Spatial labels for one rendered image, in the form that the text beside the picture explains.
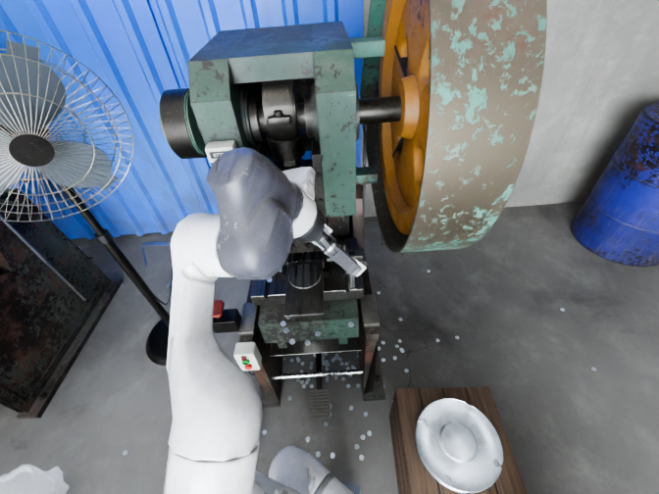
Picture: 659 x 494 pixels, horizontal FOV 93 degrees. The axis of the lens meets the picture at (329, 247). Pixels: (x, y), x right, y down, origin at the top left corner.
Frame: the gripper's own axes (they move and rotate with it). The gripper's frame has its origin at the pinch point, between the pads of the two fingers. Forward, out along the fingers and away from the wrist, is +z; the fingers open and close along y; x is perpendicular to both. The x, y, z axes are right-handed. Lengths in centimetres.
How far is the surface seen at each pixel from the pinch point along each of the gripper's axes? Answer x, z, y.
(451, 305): 14, 147, 1
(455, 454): -24, 69, 51
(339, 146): 18.0, -1.3, -22.3
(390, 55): 54, 13, -48
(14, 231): -118, -1, -140
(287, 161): 5.5, 2.1, -36.3
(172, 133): -11, -21, -49
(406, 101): 38.4, 1.9, -19.6
